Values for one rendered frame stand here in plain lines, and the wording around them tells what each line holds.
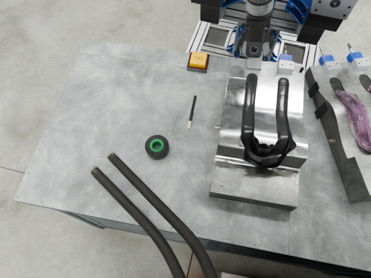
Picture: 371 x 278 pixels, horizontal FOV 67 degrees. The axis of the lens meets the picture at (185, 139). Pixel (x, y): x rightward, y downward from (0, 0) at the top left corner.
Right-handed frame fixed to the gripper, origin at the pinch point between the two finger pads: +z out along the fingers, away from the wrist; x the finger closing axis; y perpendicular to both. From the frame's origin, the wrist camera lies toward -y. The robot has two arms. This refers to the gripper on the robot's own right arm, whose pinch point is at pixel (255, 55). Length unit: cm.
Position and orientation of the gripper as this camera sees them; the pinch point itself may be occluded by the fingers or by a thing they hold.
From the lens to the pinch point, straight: 103.4
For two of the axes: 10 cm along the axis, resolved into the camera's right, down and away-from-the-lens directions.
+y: 1.7, -9.5, 2.8
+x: -9.7, -1.1, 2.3
